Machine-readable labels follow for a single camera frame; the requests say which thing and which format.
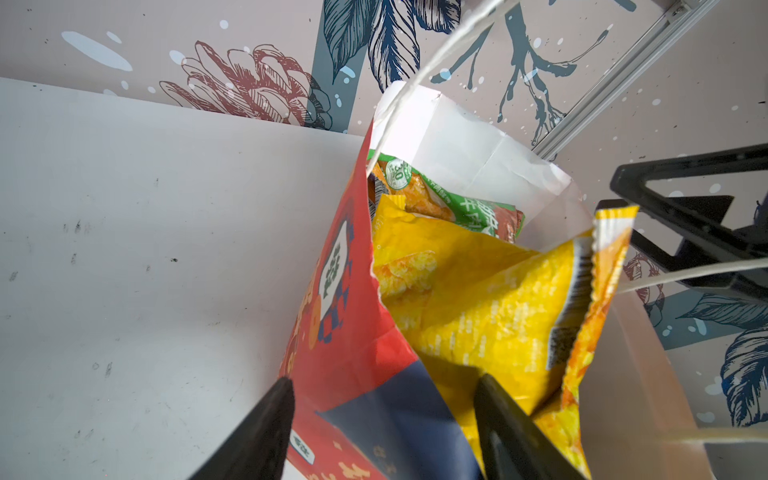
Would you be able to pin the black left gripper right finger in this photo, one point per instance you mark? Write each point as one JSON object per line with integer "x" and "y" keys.
{"x": 512, "y": 446}

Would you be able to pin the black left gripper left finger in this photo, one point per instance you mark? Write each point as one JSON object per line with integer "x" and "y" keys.
{"x": 257, "y": 448}

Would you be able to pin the red paper gift bag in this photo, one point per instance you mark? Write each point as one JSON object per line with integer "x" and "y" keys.
{"x": 365, "y": 405}

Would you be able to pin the yellow snack packet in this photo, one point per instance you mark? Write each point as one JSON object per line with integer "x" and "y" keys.
{"x": 470, "y": 305}

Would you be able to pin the green snack packet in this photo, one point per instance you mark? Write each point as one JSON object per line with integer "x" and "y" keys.
{"x": 422, "y": 196}

